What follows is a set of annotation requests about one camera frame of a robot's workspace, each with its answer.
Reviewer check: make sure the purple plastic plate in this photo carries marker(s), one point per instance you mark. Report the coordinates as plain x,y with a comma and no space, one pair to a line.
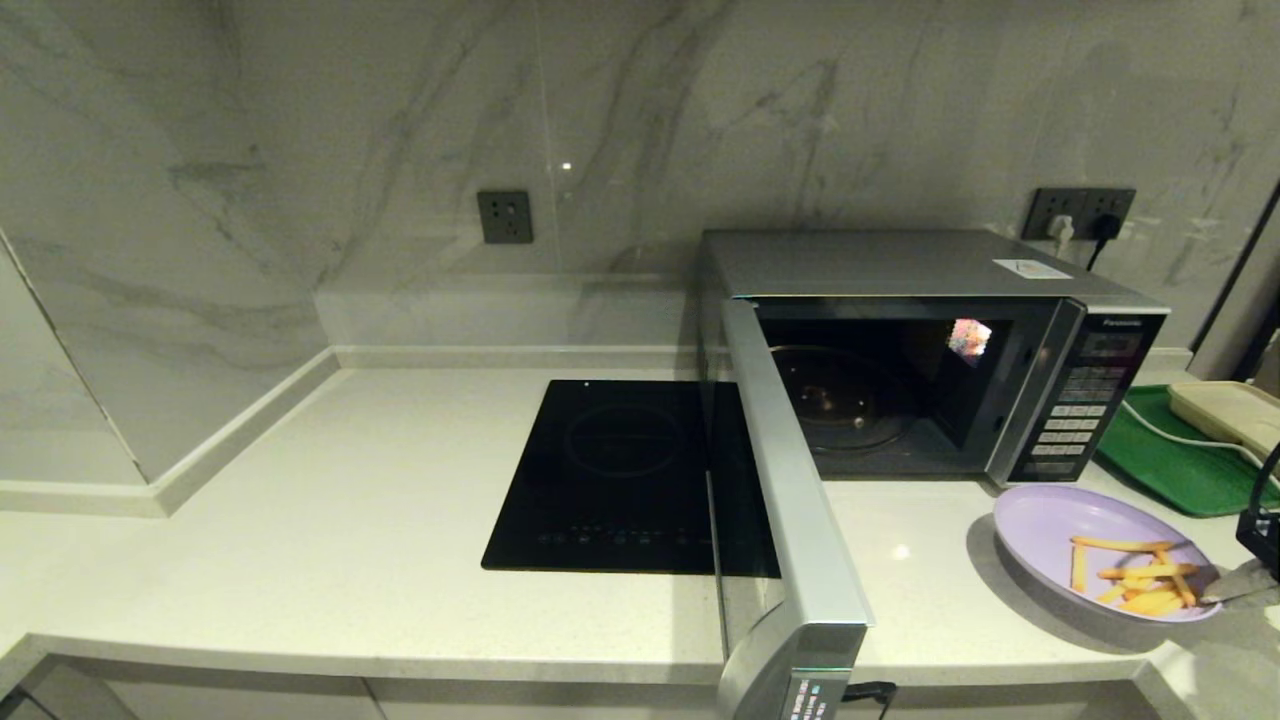
1040,530

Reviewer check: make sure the black power plug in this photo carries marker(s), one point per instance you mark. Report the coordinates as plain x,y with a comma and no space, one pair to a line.
1103,228

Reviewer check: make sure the beige power strip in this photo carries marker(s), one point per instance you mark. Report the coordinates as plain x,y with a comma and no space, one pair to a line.
1225,412

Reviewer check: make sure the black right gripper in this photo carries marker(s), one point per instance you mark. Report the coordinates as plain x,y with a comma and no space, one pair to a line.
1265,540

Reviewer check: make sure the grey double wall socket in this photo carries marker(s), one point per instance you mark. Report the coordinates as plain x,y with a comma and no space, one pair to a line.
1078,205

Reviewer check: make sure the grey single wall socket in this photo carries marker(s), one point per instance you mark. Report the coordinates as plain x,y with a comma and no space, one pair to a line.
505,218

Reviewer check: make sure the black induction cooktop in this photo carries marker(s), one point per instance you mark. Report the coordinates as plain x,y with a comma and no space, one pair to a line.
600,480

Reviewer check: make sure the white power plug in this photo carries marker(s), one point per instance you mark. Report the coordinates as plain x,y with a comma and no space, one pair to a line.
1059,235

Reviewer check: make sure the silver Panasonic microwave oven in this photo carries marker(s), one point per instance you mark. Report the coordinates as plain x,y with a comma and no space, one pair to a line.
880,262

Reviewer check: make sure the silver microwave door dark window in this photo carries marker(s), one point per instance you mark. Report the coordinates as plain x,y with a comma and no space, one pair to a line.
795,500

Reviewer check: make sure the green plastic tray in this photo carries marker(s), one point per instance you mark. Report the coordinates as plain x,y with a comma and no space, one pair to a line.
1160,460

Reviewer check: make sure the grey cabinet front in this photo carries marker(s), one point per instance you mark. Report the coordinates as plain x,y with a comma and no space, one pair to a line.
550,702
200,695
1020,704

